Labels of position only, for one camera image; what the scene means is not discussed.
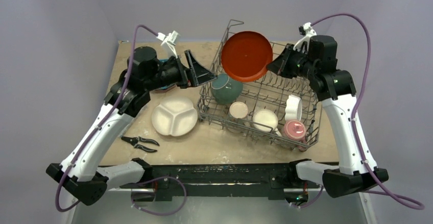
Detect pink ghost mug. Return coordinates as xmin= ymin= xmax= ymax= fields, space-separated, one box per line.
xmin=282 ymin=119 xmax=307 ymax=144

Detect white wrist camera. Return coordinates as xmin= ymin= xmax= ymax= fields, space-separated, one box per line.
xmin=156 ymin=31 xmax=180 ymax=58
xmin=293 ymin=22 xmax=317 ymax=53

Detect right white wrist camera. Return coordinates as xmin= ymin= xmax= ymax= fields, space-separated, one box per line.
xmin=293 ymin=22 xmax=317 ymax=53

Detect white scalloped teal bowl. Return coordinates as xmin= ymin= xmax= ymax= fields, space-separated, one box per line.
xmin=211 ymin=73 xmax=243 ymax=105

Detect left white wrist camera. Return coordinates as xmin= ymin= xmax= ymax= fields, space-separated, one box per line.
xmin=156 ymin=31 xmax=180 ymax=58

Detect green floral mug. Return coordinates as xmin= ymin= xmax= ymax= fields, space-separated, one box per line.
xmin=252 ymin=109 xmax=282 ymax=136

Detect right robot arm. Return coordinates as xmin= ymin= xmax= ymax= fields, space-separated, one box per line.
xmin=267 ymin=35 xmax=389 ymax=198

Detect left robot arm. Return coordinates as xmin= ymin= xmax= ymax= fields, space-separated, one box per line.
xmin=46 ymin=46 xmax=216 ymax=206

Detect orange red plate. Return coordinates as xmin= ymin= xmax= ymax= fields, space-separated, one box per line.
xmin=221 ymin=31 xmax=273 ymax=83

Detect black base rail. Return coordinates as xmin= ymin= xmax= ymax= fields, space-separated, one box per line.
xmin=116 ymin=163 xmax=319 ymax=201

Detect teal blue plate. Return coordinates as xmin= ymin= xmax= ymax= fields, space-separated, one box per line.
xmin=154 ymin=59 xmax=176 ymax=93

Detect cream dragon mug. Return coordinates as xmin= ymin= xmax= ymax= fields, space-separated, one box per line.
xmin=227 ymin=102 xmax=249 ymax=133

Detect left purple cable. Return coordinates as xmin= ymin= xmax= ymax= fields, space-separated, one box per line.
xmin=55 ymin=24 xmax=160 ymax=213

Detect cream divided plate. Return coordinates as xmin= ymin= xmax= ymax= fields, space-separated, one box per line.
xmin=151 ymin=96 xmax=198 ymax=137

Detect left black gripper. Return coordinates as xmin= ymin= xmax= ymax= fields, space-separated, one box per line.
xmin=144 ymin=49 xmax=217 ymax=91

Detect grey wire dish rack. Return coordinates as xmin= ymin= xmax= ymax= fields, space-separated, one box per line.
xmin=196 ymin=19 xmax=322 ymax=152

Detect black pruning shears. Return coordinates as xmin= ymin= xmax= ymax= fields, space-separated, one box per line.
xmin=121 ymin=136 xmax=160 ymax=153

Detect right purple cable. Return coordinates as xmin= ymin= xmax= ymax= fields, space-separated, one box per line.
xmin=291 ymin=13 xmax=425 ymax=211

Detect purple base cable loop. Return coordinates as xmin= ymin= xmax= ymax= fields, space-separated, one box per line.
xmin=130 ymin=177 xmax=188 ymax=217

